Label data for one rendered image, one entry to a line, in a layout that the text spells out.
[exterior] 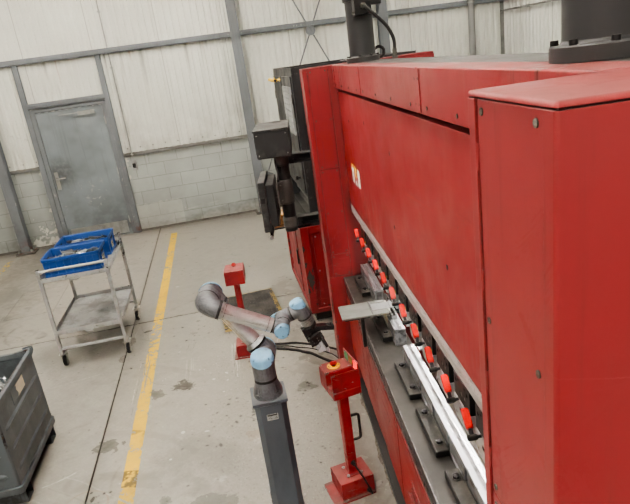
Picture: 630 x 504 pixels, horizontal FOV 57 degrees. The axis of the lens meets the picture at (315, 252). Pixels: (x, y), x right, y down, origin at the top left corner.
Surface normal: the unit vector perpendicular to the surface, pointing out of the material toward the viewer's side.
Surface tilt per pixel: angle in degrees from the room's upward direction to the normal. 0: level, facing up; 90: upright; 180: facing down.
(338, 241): 90
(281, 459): 90
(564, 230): 90
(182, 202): 90
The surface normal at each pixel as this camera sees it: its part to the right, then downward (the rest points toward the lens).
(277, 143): 0.04, 0.32
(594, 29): -0.68, 0.32
